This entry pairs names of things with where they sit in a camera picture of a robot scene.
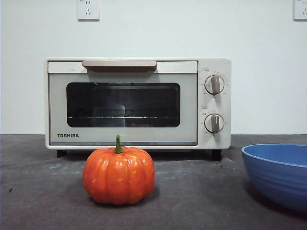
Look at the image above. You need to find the cream Toshiba toaster oven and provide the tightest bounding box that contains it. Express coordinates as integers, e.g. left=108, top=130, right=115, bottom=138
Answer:
left=45, top=57, right=232, bottom=161

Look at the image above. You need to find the glass oven door beige handle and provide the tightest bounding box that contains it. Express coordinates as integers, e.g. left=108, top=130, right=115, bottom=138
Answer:
left=47, top=60, right=199, bottom=147

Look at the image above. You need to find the blue ribbed bowl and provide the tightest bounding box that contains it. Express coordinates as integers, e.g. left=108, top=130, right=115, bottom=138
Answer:
left=241, top=143, right=307, bottom=213

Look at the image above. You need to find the orange pumpkin green stem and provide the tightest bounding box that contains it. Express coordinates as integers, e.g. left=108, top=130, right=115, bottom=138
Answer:
left=83, top=134, right=156, bottom=206

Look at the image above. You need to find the beige oven knob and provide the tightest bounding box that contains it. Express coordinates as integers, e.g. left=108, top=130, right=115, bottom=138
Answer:
left=204, top=113, right=225, bottom=134
left=204, top=74, right=226, bottom=96

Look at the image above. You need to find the white wall socket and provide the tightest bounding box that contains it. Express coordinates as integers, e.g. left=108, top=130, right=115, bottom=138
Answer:
left=293, top=0, right=307, bottom=21
left=77, top=0, right=100, bottom=21

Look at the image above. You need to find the metal wire oven rack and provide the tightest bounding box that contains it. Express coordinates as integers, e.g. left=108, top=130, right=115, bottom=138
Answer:
left=67, top=109, right=180, bottom=120

